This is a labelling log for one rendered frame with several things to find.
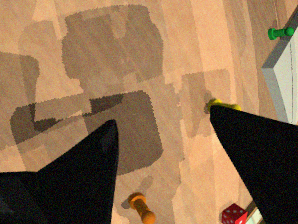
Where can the orange pawn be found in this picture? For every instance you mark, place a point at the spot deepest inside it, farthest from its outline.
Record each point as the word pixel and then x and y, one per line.
pixel 137 202

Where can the green pawn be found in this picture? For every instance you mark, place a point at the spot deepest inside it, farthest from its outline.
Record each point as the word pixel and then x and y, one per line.
pixel 273 34

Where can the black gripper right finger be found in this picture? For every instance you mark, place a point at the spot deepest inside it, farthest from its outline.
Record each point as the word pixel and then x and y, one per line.
pixel 265 153

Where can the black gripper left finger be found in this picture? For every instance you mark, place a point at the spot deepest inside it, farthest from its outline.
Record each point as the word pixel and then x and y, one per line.
pixel 76 188

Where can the red die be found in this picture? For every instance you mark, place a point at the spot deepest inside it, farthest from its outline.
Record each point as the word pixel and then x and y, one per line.
pixel 234 215

